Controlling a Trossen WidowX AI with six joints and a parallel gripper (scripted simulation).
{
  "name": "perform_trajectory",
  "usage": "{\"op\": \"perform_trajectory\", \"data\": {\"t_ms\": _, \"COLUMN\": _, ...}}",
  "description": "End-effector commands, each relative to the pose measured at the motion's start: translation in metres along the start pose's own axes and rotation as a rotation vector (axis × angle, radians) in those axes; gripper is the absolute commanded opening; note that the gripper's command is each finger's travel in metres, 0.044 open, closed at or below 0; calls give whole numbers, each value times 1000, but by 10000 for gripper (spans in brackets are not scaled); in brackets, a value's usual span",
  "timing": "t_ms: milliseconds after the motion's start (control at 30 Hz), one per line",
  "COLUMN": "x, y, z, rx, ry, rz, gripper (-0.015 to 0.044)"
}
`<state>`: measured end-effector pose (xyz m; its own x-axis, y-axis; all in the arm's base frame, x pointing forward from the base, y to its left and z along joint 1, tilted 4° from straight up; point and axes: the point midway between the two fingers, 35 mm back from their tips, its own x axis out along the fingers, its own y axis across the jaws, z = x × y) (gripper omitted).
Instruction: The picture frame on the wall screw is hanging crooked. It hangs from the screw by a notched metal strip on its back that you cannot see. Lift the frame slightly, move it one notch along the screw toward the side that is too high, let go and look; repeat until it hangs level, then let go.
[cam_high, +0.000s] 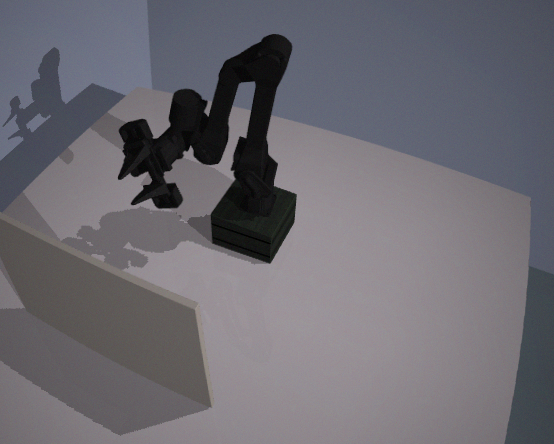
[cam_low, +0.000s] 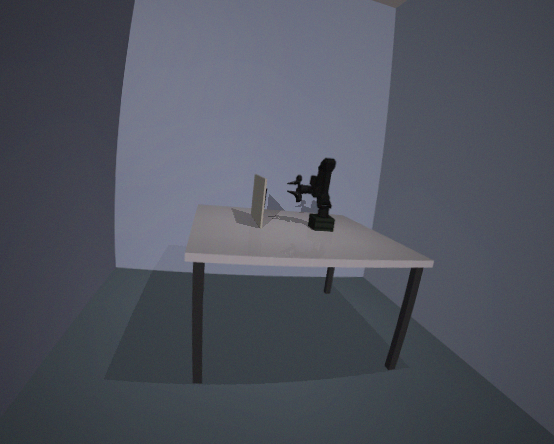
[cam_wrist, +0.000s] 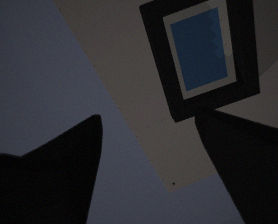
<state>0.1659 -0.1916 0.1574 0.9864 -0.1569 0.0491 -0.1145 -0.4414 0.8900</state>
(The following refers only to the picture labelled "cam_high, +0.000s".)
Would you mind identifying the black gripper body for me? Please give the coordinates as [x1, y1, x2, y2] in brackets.
[118, 119, 184, 209]

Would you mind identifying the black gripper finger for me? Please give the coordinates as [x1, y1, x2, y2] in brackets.
[118, 140, 150, 180]
[131, 183, 171, 205]

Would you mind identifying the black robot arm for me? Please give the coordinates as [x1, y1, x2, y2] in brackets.
[163, 34, 292, 217]

